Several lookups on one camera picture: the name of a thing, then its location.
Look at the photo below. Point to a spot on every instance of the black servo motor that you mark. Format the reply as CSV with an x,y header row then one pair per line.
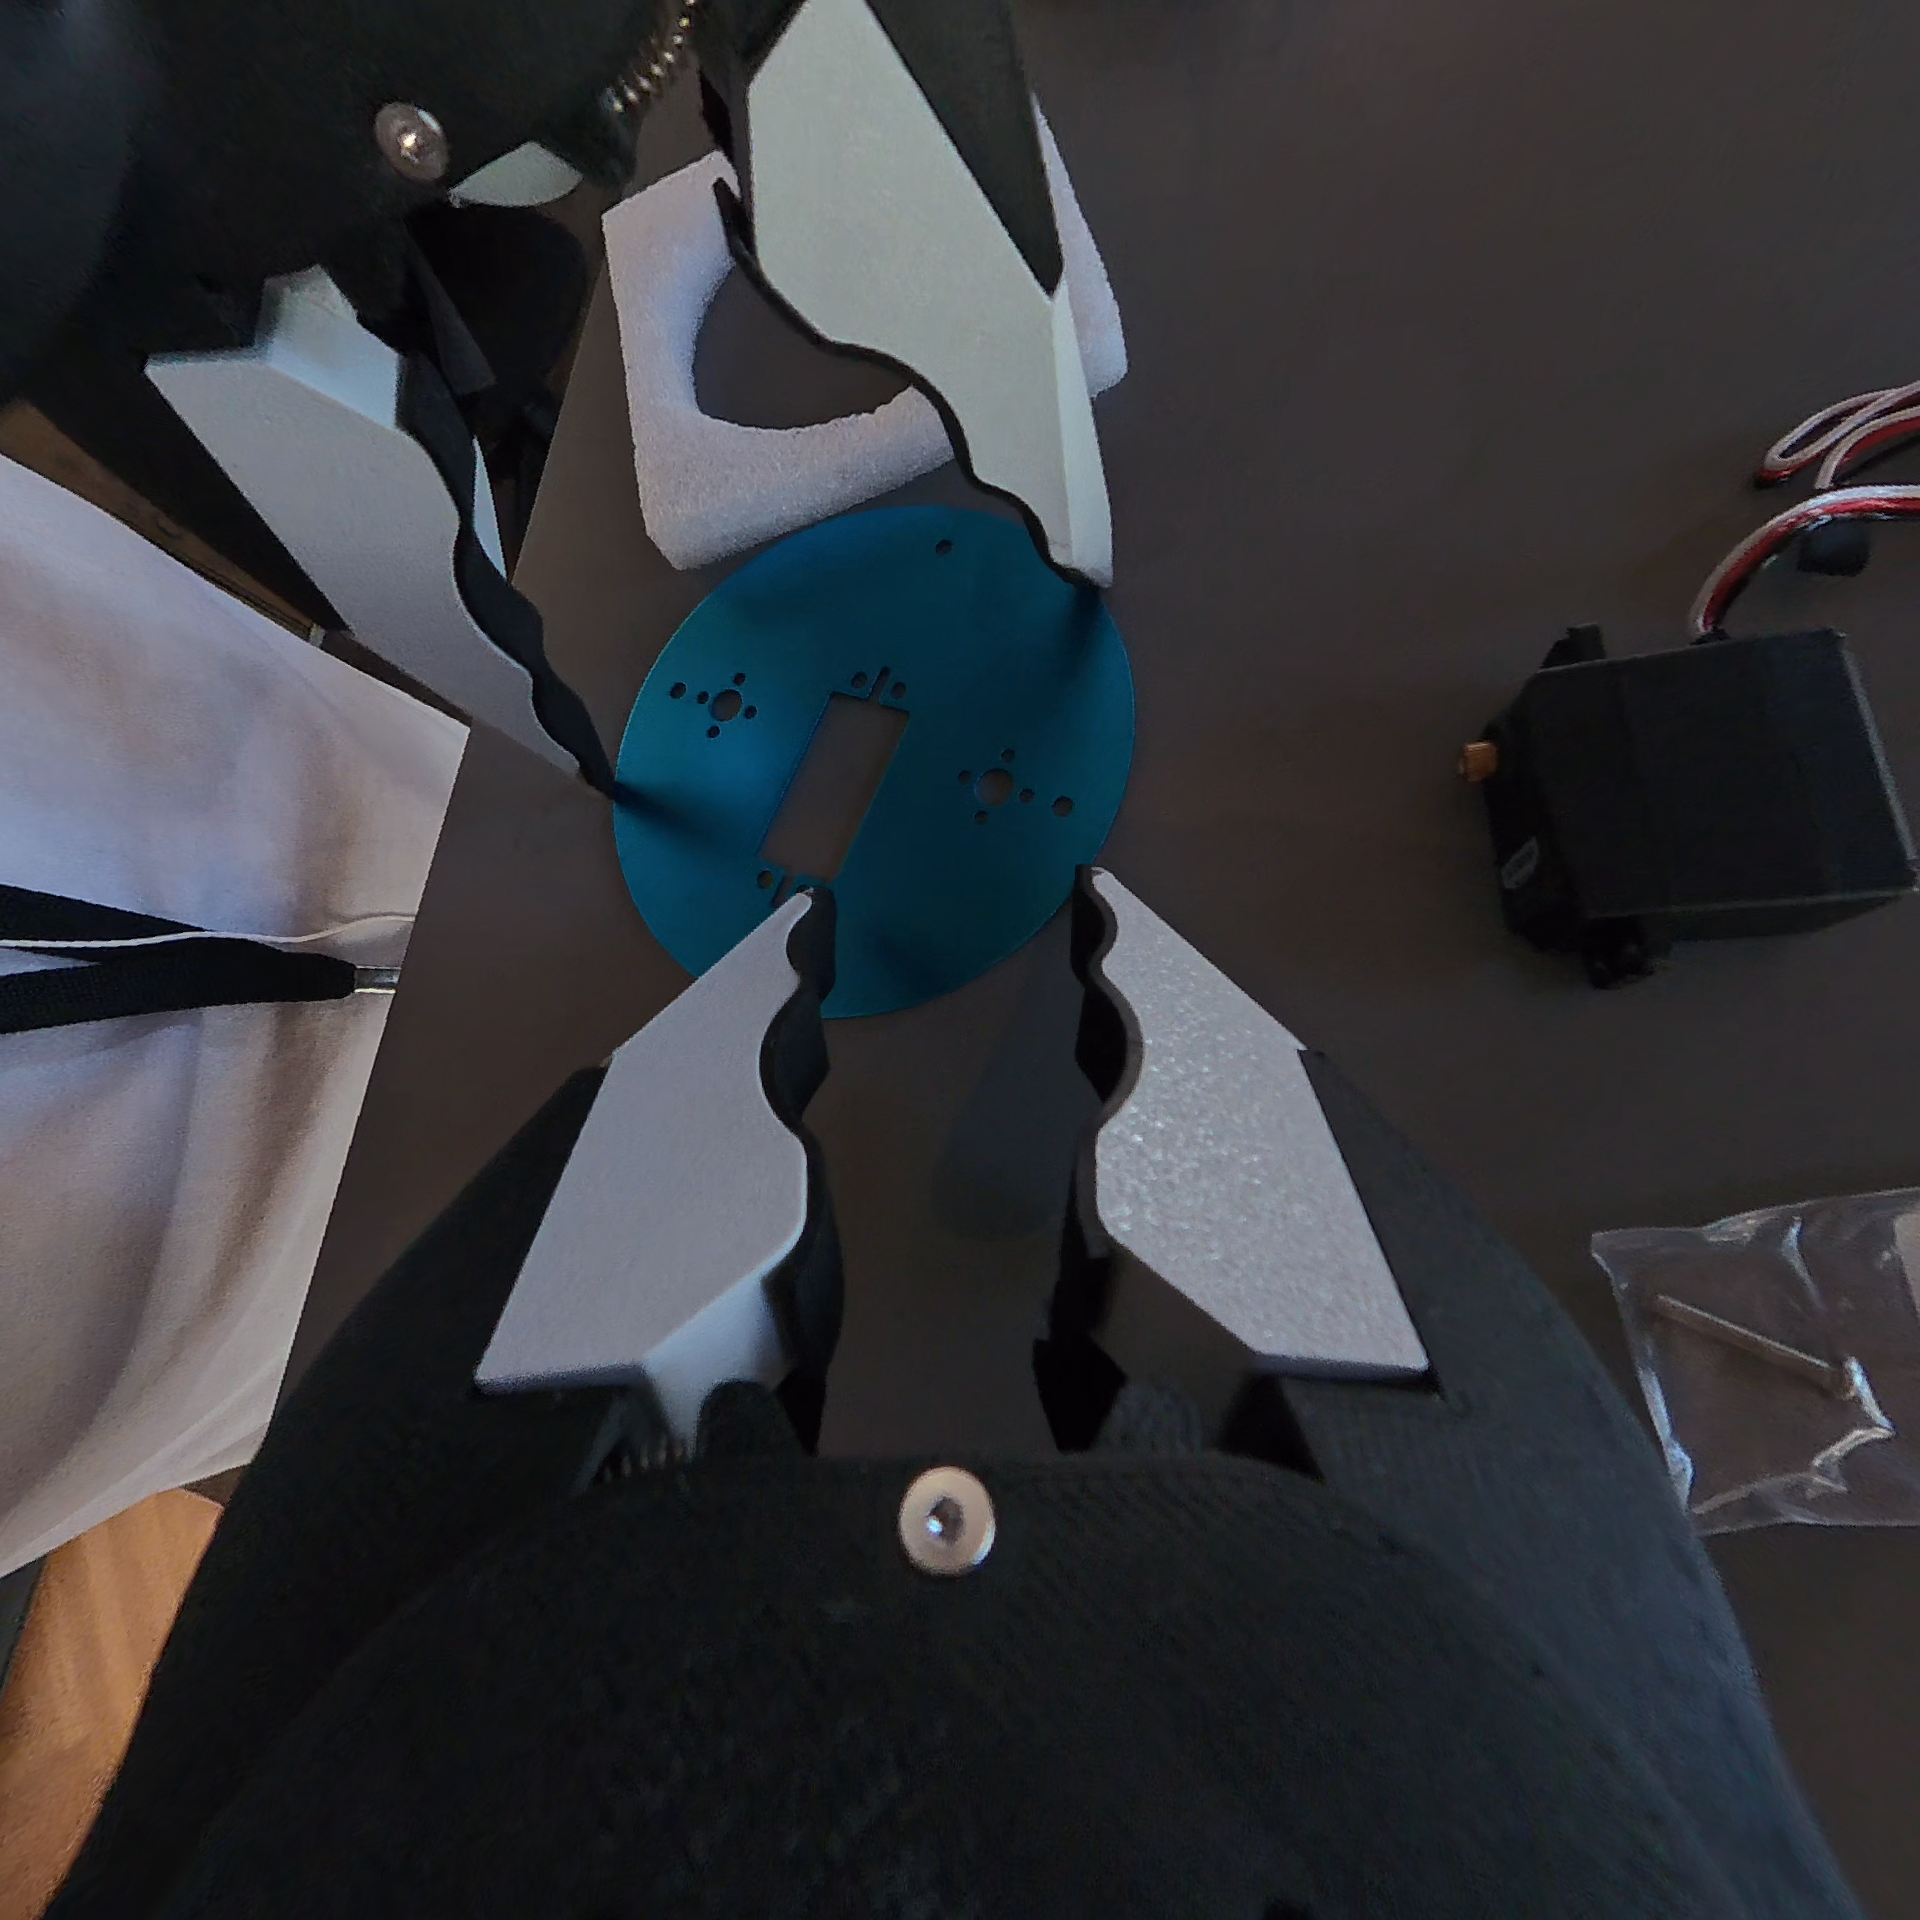
x,y
1694,797

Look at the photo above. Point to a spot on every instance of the long silver screw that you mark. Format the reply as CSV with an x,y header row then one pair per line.
x,y
1757,1343

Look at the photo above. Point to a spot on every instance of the blue round metal plate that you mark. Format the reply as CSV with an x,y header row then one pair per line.
x,y
960,662

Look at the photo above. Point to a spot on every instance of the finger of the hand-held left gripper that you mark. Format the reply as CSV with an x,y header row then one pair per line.
x,y
856,181
345,494

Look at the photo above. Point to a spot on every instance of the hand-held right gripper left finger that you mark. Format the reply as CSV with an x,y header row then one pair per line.
x,y
661,1171

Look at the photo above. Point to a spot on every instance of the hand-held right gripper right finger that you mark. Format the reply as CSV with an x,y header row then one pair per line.
x,y
1245,1200

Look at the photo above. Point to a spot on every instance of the white foam frame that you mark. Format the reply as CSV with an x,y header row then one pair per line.
x,y
675,451

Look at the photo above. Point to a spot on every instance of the dark grey desk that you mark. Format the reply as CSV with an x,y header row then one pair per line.
x,y
1350,300

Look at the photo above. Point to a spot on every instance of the clear plastic bag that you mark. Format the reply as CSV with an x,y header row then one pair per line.
x,y
1770,1440

